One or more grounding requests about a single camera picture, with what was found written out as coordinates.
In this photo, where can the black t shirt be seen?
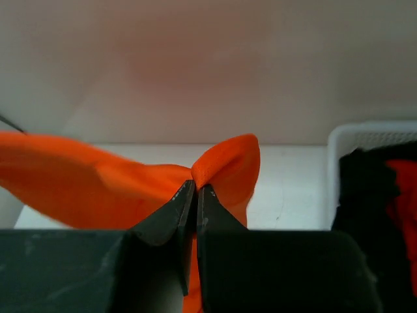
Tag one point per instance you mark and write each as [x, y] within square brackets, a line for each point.
[366, 192]

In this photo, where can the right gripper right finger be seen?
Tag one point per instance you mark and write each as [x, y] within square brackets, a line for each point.
[217, 232]

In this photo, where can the orange t shirt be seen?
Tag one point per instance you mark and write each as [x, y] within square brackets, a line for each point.
[88, 188]

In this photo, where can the white plastic basket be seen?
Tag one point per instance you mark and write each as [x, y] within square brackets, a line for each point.
[367, 135]

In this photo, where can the red t shirt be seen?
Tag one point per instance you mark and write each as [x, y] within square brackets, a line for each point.
[403, 210]

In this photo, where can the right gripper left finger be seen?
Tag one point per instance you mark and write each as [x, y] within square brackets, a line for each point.
[171, 228]

